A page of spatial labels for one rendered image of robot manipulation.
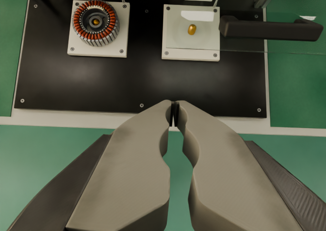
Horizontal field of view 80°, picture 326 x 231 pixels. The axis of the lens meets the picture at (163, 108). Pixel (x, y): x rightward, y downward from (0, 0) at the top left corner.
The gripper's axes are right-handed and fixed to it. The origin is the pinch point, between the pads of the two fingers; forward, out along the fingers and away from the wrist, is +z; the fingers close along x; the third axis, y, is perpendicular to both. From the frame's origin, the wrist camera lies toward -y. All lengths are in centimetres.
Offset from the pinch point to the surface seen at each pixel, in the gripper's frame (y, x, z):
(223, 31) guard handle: -2.2, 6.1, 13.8
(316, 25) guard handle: -3.3, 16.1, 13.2
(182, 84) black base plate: 14.7, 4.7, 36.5
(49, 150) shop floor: 83, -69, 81
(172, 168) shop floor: 89, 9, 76
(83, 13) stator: -0.1, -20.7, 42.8
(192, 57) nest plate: 8.6, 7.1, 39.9
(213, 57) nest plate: 8.2, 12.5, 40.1
